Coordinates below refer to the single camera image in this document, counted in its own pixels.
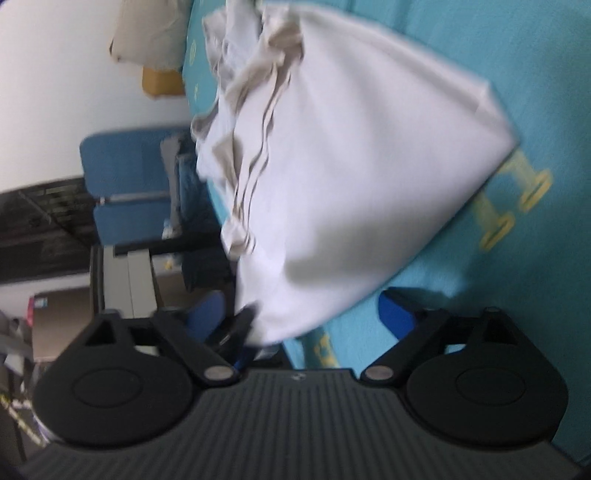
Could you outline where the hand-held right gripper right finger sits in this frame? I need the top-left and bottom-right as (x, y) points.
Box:
(360, 286), (522, 387)

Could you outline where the white shirt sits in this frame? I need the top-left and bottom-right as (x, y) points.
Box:
(191, 0), (519, 348)

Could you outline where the grey pillow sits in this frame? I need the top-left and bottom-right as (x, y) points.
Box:
(109, 0), (191, 66)

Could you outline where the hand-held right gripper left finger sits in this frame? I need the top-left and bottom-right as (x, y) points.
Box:
(81, 290), (239, 385)

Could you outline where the blue chair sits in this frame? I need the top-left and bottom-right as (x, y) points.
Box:
(79, 128), (223, 252)

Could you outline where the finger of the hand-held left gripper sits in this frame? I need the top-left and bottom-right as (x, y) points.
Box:
(205, 305), (259, 371)

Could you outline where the yellow wooden headboard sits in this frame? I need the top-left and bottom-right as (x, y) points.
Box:
(141, 65), (186, 99)

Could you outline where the dark window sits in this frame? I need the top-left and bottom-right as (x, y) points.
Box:
(0, 179), (103, 285)

